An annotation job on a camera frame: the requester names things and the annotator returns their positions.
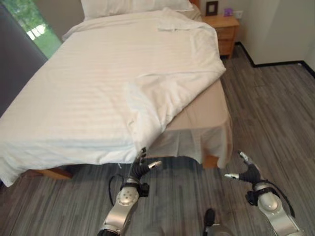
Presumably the beige bed sheet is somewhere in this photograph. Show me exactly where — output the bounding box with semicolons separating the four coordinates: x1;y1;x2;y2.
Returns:
147;78;234;169

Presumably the white striped duvet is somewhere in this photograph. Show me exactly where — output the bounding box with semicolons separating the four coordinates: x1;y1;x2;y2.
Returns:
0;7;226;187

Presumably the dark picture frame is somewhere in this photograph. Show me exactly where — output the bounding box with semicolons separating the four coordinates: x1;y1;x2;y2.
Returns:
205;0;219;17

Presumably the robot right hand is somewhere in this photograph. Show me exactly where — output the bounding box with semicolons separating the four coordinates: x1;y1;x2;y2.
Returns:
224;151;262;183

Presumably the white pillow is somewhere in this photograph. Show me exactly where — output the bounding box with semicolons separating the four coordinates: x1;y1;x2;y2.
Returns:
80;0;194;21

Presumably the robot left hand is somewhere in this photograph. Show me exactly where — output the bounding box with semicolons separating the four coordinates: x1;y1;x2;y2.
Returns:
129;147;163;180

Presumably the wooden bed frame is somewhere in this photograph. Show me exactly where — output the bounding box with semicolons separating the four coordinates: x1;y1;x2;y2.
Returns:
19;154;220;179

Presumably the grey curtain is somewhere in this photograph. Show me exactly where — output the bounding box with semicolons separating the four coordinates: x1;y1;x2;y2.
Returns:
0;3;49;118

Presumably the glass window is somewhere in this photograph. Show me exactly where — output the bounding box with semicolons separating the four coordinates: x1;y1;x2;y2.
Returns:
4;0;63;59

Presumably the wooden nightstand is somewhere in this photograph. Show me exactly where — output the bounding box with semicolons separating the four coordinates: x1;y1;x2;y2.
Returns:
202;13;240;59

